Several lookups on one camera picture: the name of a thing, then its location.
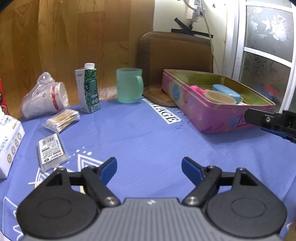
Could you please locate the pink metal tin box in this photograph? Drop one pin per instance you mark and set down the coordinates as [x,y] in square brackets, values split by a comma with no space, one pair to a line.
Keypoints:
[207,116]

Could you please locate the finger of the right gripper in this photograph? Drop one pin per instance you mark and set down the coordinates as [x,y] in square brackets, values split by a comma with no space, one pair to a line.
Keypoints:
[280,124]

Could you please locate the white power strip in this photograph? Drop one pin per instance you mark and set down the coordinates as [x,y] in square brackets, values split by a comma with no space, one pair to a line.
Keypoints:
[194,11]

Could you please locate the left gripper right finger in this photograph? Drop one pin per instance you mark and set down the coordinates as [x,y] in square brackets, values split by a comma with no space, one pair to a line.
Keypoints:
[204,179]

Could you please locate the blue plastic case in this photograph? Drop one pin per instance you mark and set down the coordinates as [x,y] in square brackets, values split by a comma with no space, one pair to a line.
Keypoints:
[226,90]

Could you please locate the white tissue pack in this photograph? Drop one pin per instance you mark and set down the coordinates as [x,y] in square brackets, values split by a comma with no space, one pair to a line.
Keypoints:
[12,134]

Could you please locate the blue patterned tablecloth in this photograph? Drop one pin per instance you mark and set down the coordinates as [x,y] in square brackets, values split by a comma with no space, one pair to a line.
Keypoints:
[149,143]

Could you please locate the red snack tin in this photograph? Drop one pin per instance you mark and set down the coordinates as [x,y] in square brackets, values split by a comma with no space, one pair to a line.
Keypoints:
[3,104]

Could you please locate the bag of cotton swabs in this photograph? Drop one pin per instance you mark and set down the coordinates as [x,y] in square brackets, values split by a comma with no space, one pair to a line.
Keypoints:
[62,120]

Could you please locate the white frosted glass door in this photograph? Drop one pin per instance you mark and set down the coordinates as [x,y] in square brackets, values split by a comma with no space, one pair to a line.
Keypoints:
[260,48]

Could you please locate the green plastic mug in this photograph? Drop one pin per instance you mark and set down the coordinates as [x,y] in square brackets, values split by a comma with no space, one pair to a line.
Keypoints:
[130,85]

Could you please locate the pink yarn ball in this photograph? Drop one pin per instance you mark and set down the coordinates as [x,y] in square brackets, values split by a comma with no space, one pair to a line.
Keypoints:
[198,89]

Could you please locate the clear plastic card box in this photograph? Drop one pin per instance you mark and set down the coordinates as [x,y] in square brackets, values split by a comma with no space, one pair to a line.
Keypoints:
[51,152]

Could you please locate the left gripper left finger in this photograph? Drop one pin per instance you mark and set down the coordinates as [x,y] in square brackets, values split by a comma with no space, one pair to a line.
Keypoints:
[96,180]

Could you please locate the green milk carton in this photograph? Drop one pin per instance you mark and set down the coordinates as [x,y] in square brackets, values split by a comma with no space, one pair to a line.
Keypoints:
[86,80]

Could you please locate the bag of paper cups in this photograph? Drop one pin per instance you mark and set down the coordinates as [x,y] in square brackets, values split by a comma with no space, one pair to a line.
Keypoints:
[46,97]

